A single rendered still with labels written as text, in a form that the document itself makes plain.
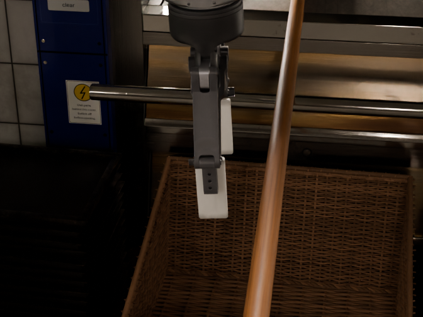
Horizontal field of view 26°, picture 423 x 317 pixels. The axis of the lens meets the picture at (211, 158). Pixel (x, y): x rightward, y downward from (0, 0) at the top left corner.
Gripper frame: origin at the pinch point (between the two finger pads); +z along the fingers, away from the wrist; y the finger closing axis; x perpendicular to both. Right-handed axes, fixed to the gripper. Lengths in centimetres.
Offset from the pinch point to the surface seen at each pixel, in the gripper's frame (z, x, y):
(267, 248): 14.8, 5.1, -7.1
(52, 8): 14, -41, -95
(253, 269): 15.0, 3.4, -2.9
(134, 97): 19, -19, -59
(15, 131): 45, -55, -99
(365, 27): 20, 25, -94
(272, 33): 21, 5, -95
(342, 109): 21, 18, -57
